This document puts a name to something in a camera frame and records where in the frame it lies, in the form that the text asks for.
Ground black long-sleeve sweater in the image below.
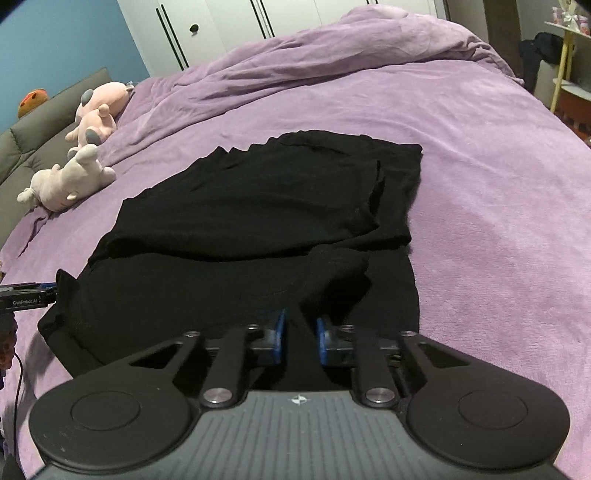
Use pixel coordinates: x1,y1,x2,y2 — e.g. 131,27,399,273
38,131,422,389

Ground dark clothes on chair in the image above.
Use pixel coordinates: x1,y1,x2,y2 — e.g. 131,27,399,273
518,32,563,93

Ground white plush toy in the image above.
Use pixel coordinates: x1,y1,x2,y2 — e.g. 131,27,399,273
17,144,116,213

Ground grey padded headboard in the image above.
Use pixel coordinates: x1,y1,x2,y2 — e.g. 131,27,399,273
0,68,111,242

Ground orange plush toy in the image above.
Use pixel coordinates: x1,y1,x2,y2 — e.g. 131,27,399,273
17,89,49,118

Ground pink plush toy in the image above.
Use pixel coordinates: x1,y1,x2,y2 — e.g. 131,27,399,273
65,82,134,159

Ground purple bed blanket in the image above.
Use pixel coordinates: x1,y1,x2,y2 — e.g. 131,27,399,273
1,6,590,479

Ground white wardrobe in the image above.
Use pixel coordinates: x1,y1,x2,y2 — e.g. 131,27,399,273
115,0,449,79

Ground yellow side table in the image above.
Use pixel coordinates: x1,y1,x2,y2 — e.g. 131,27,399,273
545,21,590,114

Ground brown door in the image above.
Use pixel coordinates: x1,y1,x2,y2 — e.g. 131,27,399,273
483,0,523,77

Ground black cable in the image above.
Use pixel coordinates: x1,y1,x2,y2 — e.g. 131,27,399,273
6,351,25,458

